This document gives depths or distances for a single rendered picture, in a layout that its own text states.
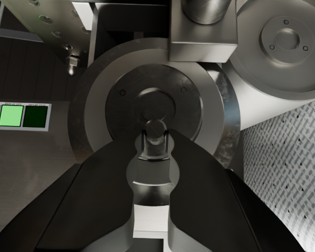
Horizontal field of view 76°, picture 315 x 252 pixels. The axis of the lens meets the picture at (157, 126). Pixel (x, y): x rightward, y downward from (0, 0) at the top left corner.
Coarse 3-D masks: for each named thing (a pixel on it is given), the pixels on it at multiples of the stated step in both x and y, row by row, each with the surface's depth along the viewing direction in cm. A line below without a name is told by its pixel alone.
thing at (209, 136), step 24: (120, 72) 17; (192, 72) 17; (96, 96) 17; (216, 96) 17; (96, 120) 16; (216, 120) 16; (96, 144) 16; (216, 144) 16; (144, 168) 16; (168, 168) 16
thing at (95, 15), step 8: (96, 8) 20; (96, 16) 20; (96, 24) 19; (96, 32) 19; (104, 32) 22; (112, 32) 26; (120, 32) 31; (128, 32) 38; (96, 40) 19; (104, 40) 22; (112, 40) 26; (120, 40) 31; (128, 40) 39; (96, 48) 19; (104, 48) 22; (88, 56) 19; (96, 56) 20; (88, 64) 19
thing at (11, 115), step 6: (6, 108) 50; (12, 108) 50; (18, 108) 50; (6, 114) 50; (12, 114) 50; (18, 114) 50; (0, 120) 50; (6, 120) 50; (12, 120) 50; (18, 120) 50
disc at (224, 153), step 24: (120, 48) 18; (144, 48) 18; (96, 72) 18; (216, 72) 18; (72, 96) 17; (72, 120) 17; (240, 120) 17; (72, 144) 17; (144, 192) 16; (168, 192) 16
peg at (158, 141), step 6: (150, 120) 12; (156, 120) 12; (144, 126) 12; (150, 126) 12; (156, 126) 12; (162, 126) 12; (144, 132) 12; (150, 132) 12; (156, 132) 12; (162, 132) 12; (150, 138) 12; (156, 138) 12; (162, 138) 12; (156, 144) 14
